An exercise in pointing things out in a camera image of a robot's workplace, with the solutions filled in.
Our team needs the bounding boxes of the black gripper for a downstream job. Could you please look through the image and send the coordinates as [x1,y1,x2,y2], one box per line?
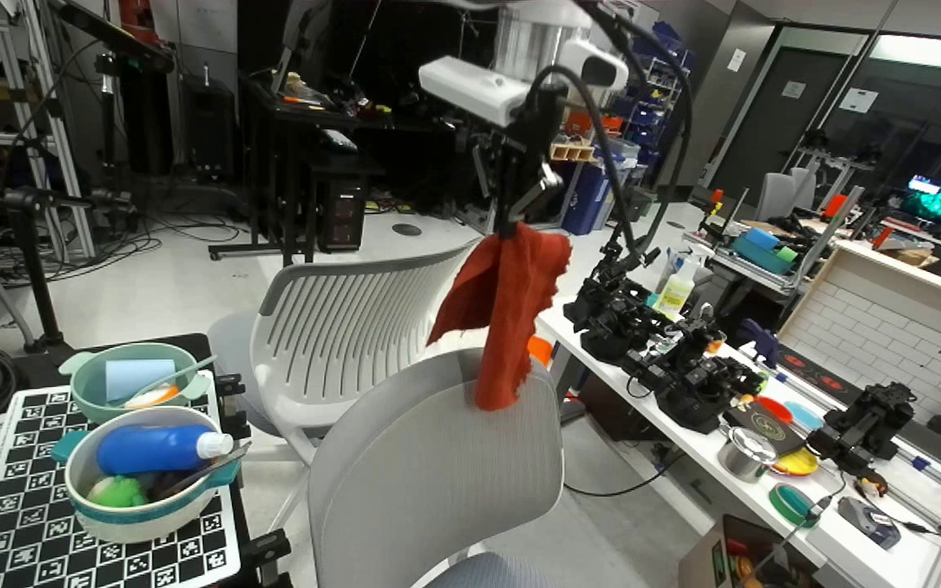
[475,75,571,238]

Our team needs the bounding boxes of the orange towel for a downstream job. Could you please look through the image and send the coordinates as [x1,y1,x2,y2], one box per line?
[426,222,577,414]

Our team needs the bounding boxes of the white slatted chair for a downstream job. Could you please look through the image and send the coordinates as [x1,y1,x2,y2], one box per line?
[205,238,484,467]

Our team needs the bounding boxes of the grey mesh office chair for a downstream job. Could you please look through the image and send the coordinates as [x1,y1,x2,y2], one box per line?
[304,348,565,588]

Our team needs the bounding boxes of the blue storage bins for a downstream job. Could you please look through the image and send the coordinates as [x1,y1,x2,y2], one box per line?
[562,161,618,238]

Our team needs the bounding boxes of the orange flat object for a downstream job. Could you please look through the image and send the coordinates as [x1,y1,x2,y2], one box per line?
[523,334,557,370]

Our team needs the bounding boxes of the white plastic bottle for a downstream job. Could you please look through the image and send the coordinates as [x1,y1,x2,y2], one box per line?
[655,256,701,321]

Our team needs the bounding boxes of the black equipment pile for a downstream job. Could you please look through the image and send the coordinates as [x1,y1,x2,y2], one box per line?
[562,232,761,434]

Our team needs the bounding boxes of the teal box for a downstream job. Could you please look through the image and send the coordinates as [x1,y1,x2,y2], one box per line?
[731,225,801,276]

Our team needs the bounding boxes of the white work table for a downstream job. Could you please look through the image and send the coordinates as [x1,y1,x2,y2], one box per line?
[533,291,941,588]

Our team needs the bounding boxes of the metal cup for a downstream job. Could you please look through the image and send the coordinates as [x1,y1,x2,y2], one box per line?
[716,425,782,484]

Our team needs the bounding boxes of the yellow bowl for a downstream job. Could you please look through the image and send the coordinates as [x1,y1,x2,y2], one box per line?
[776,444,825,480]

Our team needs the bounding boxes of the white brick pattern box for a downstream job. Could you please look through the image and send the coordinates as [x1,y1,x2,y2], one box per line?
[779,242,941,437]

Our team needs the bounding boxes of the black clamp device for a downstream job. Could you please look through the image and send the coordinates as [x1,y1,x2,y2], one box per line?
[825,379,923,462]

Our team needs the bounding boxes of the blue bottle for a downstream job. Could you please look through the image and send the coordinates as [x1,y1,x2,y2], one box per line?
[95,421,236,480]

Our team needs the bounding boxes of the small teal bowl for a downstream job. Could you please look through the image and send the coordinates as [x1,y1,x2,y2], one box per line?
[59,340,215,425]

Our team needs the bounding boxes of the metal shelving rack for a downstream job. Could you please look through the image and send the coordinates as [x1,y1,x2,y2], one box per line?
[0,0,100,266]

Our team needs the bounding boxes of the black tripod stand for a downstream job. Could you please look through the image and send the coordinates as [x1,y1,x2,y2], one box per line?
[0,176,93,356]

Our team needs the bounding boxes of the large teal bowl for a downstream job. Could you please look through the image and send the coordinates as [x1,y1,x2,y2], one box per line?
[59,407,250,546]

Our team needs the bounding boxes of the green ball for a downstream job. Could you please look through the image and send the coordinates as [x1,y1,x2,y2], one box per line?
[89,475,155,511]

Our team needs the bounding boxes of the checkerboard pattern board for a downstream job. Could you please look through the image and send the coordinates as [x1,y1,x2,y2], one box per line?
[0,386,246,588]

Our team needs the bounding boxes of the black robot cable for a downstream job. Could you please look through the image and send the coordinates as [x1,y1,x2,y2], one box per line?
[533,0,704,266]

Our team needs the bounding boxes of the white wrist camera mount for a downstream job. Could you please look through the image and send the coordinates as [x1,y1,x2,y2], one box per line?
[415,54,530,129]

